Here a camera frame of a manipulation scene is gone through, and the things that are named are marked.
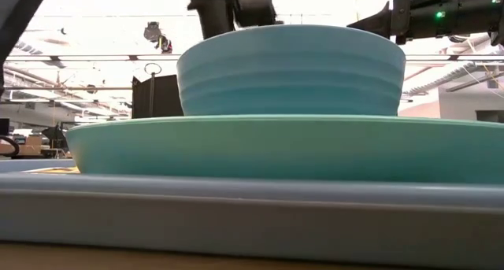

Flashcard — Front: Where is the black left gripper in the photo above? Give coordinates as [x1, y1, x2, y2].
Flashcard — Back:
[178, 0, 284, 41]

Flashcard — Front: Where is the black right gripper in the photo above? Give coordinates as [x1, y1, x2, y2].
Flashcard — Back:
[346, 0, 461, 46]

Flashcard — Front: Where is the blue ribbed bowl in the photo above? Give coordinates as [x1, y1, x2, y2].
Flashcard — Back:
[176, 24, 407, 117]

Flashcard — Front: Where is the teal round plate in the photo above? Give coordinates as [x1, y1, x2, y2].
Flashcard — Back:
[65, 113, 504, 187]

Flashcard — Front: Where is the orange napkin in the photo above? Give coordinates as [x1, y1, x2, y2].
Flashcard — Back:
[23, 166, 82, 175]

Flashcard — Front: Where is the blue plastic tray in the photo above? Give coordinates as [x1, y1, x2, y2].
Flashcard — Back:
[0, 158, 504, 269]

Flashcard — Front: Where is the grey hanging device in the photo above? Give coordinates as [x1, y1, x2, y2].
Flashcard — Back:
[143, 21, 174, 55]

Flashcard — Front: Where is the black perforated box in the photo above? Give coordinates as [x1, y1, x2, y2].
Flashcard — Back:
[131, 74, 185, 120]

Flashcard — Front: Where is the cardboard box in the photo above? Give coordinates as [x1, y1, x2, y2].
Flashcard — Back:
[0, 134, 44, 157]

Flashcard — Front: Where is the black post with ring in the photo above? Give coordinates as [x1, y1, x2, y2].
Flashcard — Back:
[143, 62, 163, 119]

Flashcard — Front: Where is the black cable loop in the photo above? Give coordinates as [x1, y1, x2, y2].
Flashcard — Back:
[0, 135, 20, 158]

